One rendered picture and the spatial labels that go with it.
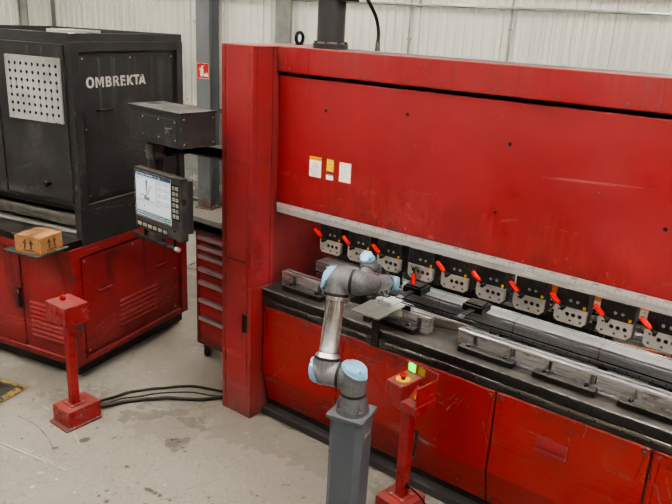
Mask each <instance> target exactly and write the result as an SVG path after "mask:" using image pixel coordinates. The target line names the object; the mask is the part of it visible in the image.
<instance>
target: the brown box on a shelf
mask: <svg viewBox="0 0 672 504"><path fill-rule="evenodd" d="M14 238H15V246H11V247H8V248H5V249H3V251H6V252H10V253H14V254H18V255H22V256H26V257H30V258H34V259H39V258H42V257H45V256H48V255H51V254H54V253H57V252H60V251H63V250H66V249H69V246H68V245H64V244H63V242H62V231H59V230H55V229H52V228H42V227H35V228H32V229H29V230H26V231H23V232H21V233H18V234H15V235H14Z"/></svg>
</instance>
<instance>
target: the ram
mask: <svg viewBox="0 0 672 504"><path fill-rule="evenodd" d="M310 156H314V157H319V158H322V161H321V178H318V177H313V176H309V167H310ZM327 159H330V160H334V170H333V172H329V171H326V167H327ZM339 161H340V162H345V163H350V164H352V169H351V184H347V183H342V182H338V178H339ZM326 173H328V174H332V175H333V181H332V180H327V179H326ZM277 202H280V203H284V204H288V205H292V206H296V207H300V208H304V209H308V210H311V211H315V212H319V213H323V214H327V215H331V216H335V217H339V218H343V219H347V220H351V221H355V222H359V223H363V224H367V225H371V226H375V227H379V228H382V229H386V230H390V231H394V232H398V233H402V234H406V235H410V236H414V237H418V238H422V239H426V240H430V241H434V242H438V243H442V244H446V245H450V246H454V247H457V248H461V249H465V250H469V251H473V252H477V253H481V254H485V255H489V256H493V257H497V258H501V259H505V260H509V261H513V262H517V263H521V264H525V265H529V266H532V267H536V268H540V269H544V270H548V271H552V272H556V273H560V274H564V275H568V276H572V277H576V278H580V279H584V280H588V281H592V282H596V283H600V284H604V285H607V286H611V287H615V288H619V289H623V290H627V291H631V292H635V293H639V294H643V295H647V296H651V297H655V298H659V299H663V300H667V301H671V302H672V118H668V117H659V116H650V115H642V114H633V113H624V112H615V111H606V110H597V109H588V108H579V107H570V106H561V105H552V104H544V103H535V102H526V101H517V100H508V99H499V98H490V97H481V96H472V95H463V94H454V93H445V92H437V91H428V90H419V89H410V88H401V87H392V86H383V85H374V84H365V83H356V82H347V81H338V80H330V79H321V78H312V77H303V76H294V75H279V115H278V159H277ZM277 202H276V203H277ZM276 212H280V213H284V214H288V215H291V216H295V217H299V218H303V219H307V220H310V221H314V222H318V223H322V224H326V225H329V226H333V227H337V228H341V229H344V230H348V231H352V232H356V233H360V234H363V235H367V236H371V237H375V238H379V239H382V240H386V241H390V242H394V243H397V244H401V245H405V246H409V247H413V248H416V249H420V250H424V251H428V252H431V253H435V254H439V255H443V256H447V257H450V258H454V259H458V260H462V261H466V262H469V263H473V264H477V265H481V266H484V267H488V268H492V269H496V270H500V271H503V272H507V273H511V274H515V275H519V276H522V277H526V278H530V279H534V280H537V281H541V282H545V283H549V284H553V285H556V286H560V287H564V288H568V289H572V290H575V291H579V292H583V293H587V294H590V295H594V296H598V297H602V298H606V299H609V300H613V301H617V302H621V303H624V304H628V305H632V306H636V307H640V308H643V309H647V310H651V311H655V312H659V313H662V314H666V315H670V316H672V309H669V308H665V307H661V306H657V305H653V304H650V303H646V302H642V301H638V300H634V299H630V298H626V297H623V296H619V295H615V294H611V293H607V292H603V291H599V290H596V289H592V288H588V287H584V286H580V285H576V284H572V283H569V282H565V281H561V280H557V279H553V278H549V277H545V276H542V275H538V274H534V273H530V272H526V271H522V270H518V269H515V268H511V267H507V266H503V265H499V264H495V263H491V262H487V261H484V260H480V259H476V258H472V257H468V256H464V255H460V254H457V253H453V252H449V251H445V250H441V249H437V248H433V247H430V246H426V245H422V244H418V243H414V242H410V241H406V240H403V239H399V238H395V237H391V236H387V235H383V234H379V233H376V232H372V231H368V230H364V229H360V228H356V227H352V226H349V225H345V224H341V223H337V222H333V221H329V220H325V219H322V218H318V217H314V216H310V215H306V214H302V213H298V212H294V211H291V210H287V209H283V208H279V207H276Z"/></svg>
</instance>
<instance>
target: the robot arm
mask: <svg viewBox="0 0 672 504"><path fill-rule="evenodd" d="M359 260H360V262H361V264H360V268H359V270H358V269H351V268H345V267H340V266H328V267H327V268H326V269H325V271H324V273H323V275H322V278H321V283H320V285H321V286H320V287H321V289H322V290H324V296H325V297H326V305H325V312H324V318H323V325H322V332H321V339H320V346H319V351H318V352H316V353H315V356H313V357H312V358H311V359H310V363H309V367H308V373H309V378H310V380H311V381H312V382H314V383H318V384H319V385H326V386H330V387H335V388H339V389H340V396H339V398H338V400H337V403H336V409H335V410H336V413H337V414H338V415H340V416H341V417H344V418H347V419H360V418H363V417H365V416H367V414H368V413H369V405H368V402H367V398H366V388H367V378H368V375H367V367H366V366H365V364H363V363H362V362H360V361H358V360H354V359H351V360H349V359H347V360H344V361H343V362H340V356H339V354H338V347H339V340H340V333H341V326H342V319H343V312H344V306H345V301H346V300H347V299H349V295H356V296H363V295H367V298H368V299H371V300H375V299H376V296H377V292H378V293H379V294H381V295H382V296H383V297H388V294H389V291H398V289H399V286H400V278H399V277H397V276H394V275H393V276H392V275H390V274H389V273H386V271H385V269H384V268H383V266H380V265H379V264H378V262H377V260H376V258H375V256H374V255H373V253H372V252H370V251H364V252H362V253H361V254H360V256H359Z"/></svg>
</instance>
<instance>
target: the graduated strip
mask: <svg viewBox="0 0 672 504"><path fill-rule="evenodd" d="M276 207H279V208H283V209H287V210H291V211H294V212H298V213H302V214H306V215H310V216H314V217H318V218H322V219H325V220H329V221H333V222H337V223H341V224H345V225H349V226H352V227H356V228H360V229H364V230H368V231H372V232H376V233H379V234H383V235H387V236H391V237H395V238H399V239H403V240H406V241H410V242H414V243H418V244H422V245H426V246H430V247H433V248H437V249H441V250H445V251H449V252H453V253H457V254H460V255H464V256H468V257H472V258H476V259H480V260H484V261H487V262H491V263H495V264H499V265H503V266H507V267H511V268H515V269H518V270H522V271H526V272H530V273H534V274H538V275H542V276H545V277H549V278H553V279H557V280H561V281H565V282H569V283H572V284H576V285H580V286H584V287H588V288H592V289H596V290H599V291H603V292H607V293H611V294H615V295H619V296H623V297H626V298H630V299H634V300H638V301H642V302H646V303H650V304H653V305H657V306H661V307H665V308H669V309H672V302H671V301H667V300H663V299H659V298H655V297H651V296H647V295H643V294H639V293H635V292H631V291H627V290H623V289H619V288H615V287H611V286H607V285H604V284H600V283H596V282H592V281H588V280H584V279H580V278H576V277H572V276H568V275H564V274H560V273H556V272H552V271H548V270H544V269H540V268H536V267H532V266H529V265H525V264H521V263H517V262H513V261H509V260H505V259H501V258H497V257H493V256H489V255H485V254H481V253H477V252H473V251H469V250H465V249H461V248H457V247H454V246H450V245H446V244H442V243H438V242H434V241H430V240H426V239H422V238H418V237H414V236H410V235H406V234H402V233H398V232H394V231H390V230H386V229H382V228H379V227H375V226H371V225H367V224H363V223H359V222H355V221H351V220H347V219H343V218H339V217H335V216H331V215H327V214H323V213H319V212H315V211H311V210H308V209H304V208H300V207H296V206H292V205H288V204H284V203H280V202H277V203H276Z"/></svg>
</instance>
